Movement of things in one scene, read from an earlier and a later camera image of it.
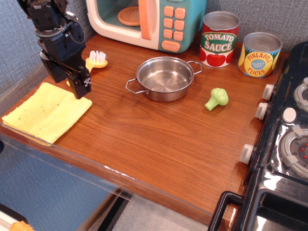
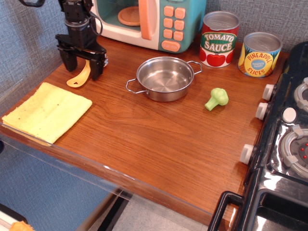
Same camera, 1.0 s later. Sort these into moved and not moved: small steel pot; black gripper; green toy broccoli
Moved: black gripper
Not moved: green toy broccoli; small steel pot
